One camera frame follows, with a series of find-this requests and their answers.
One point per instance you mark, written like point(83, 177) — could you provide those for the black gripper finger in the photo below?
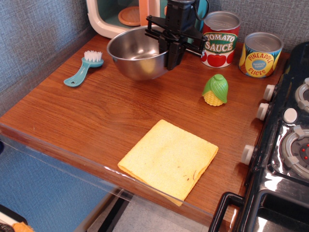
point(175, 55)
point(163, 45)

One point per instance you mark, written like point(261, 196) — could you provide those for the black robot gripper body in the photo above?
point(179, 25)

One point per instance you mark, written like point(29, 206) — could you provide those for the stainless steel pot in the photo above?
point(137, 56)

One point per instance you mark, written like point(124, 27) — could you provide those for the orange microwave turntable plate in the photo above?
point(130, 16)

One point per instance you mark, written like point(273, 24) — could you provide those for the teal toy microwave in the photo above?
point(103, 14)

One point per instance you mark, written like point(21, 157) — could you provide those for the teal dish brush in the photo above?
point(91, 59)

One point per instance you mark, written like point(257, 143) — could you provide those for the tomato sauce can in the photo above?
point(221, 29)

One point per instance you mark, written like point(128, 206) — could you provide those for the toy corn cob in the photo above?
point(215, 91)

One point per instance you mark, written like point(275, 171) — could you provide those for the pineapple slices can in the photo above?
point(260, 54)

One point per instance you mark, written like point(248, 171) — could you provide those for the white stove knob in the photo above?
point(268, 93)
point(247, 154)
point(262, 111)

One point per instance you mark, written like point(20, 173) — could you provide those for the yellow folded cloth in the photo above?
point(169, 159)

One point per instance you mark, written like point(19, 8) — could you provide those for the white stove button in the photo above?
point(290, 115)

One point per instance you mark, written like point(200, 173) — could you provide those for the grey rear stove burner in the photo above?
point(302, 103)

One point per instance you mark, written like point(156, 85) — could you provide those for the grey stove burner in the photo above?
point(302, 103)
point(295, 151)

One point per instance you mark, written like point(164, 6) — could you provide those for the grey front stove burner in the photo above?
point(295, 151)

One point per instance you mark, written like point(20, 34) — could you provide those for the black toy stove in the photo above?
point(276, 198)

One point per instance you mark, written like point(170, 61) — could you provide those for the orange fuzzy object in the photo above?
point(22, 227)

